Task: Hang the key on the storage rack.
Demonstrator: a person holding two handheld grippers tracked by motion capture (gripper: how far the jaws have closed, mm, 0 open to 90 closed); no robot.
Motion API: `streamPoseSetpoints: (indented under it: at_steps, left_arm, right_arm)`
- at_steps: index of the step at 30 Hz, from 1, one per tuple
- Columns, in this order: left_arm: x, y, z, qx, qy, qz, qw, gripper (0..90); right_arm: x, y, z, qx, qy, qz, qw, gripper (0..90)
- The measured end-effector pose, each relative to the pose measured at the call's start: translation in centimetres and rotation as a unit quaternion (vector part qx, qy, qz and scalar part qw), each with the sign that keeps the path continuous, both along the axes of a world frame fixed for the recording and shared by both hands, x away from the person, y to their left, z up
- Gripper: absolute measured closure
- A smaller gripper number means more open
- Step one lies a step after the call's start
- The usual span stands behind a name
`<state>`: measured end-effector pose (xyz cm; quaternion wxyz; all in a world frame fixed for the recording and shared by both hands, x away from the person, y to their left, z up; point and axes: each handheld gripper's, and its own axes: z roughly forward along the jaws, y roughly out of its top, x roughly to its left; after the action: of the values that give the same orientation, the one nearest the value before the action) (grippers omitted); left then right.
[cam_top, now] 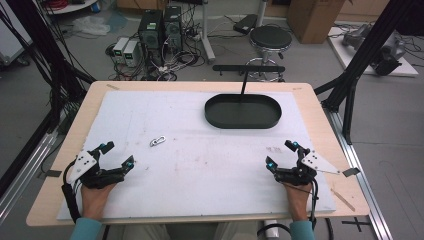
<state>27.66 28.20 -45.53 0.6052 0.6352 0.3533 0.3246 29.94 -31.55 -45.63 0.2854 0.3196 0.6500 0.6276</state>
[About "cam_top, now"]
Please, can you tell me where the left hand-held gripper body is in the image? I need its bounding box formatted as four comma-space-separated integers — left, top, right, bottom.
65, 149, 126, 190

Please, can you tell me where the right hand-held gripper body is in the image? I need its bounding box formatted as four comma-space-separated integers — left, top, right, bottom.
274, 148, 341, 187

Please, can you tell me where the silver metal carabiner clip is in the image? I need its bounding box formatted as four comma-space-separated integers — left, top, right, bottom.
149, 134, 167, 148

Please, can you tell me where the black stand with oval tray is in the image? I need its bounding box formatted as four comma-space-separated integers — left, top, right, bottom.
203, 64, 287, 130

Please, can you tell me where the person's left hand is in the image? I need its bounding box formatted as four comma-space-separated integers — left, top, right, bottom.
80, 182, 118, 222

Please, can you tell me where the person's right hand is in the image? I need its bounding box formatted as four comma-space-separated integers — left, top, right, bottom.
282, 181, 314, 222

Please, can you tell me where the thin wooden stick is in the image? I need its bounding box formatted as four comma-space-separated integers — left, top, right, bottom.
330, 187, 357, 213

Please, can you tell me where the white foam mat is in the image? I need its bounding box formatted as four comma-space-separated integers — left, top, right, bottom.
56, 90, 337, 222

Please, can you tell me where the white power supply unit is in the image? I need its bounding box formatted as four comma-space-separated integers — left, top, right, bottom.
122, 40, 141, 68
112, 36, 130, 65

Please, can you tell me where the white floor platform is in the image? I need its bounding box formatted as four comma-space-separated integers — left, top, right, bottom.
327, 26, 420, 78

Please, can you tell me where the black round stool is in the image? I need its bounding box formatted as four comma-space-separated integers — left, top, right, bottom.
244, 25, 294, 83

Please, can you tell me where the black computer tower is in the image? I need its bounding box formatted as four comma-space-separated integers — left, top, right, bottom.
137, 8, 165, 67
162, 5, 184, 53

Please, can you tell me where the clear plastic bag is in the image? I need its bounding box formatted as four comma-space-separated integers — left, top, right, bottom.
70, 15, 111, 37

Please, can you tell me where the brown cardboard box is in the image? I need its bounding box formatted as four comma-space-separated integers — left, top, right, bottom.
286, 0, 348, 45

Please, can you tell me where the black flat device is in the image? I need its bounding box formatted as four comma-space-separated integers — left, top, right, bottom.
232, 13, 259, 36

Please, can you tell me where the grey and black machine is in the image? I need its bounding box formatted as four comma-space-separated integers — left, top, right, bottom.
341, 22, 408, 77

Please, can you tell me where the white table leg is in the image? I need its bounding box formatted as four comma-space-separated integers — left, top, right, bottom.
199, 0, 217, 65

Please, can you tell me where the white round table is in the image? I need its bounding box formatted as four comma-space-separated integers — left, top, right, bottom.
44, 0, 100, 16

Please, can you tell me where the white board panel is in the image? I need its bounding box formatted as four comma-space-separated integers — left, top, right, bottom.
0, 0, 33, 66

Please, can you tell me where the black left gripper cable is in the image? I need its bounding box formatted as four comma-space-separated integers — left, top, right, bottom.
61, 158, 83, 224

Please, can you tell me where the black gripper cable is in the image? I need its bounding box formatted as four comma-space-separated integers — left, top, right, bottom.
256, 178, 334, 240
61, 158, 83, 224

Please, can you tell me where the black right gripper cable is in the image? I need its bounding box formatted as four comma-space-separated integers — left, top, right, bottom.
256, 178, 334, 240

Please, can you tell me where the aluminium rail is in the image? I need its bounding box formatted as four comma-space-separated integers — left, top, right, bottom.
0, 130, 60, 225
322, 107, 395, 240

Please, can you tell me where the tangle of floor cables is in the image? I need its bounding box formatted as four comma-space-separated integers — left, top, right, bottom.
105, 6, 205, 82

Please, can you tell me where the black metal frame post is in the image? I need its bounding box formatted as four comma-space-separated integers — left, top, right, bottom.
0, 0, 97, 198
313, 0, 424, 146

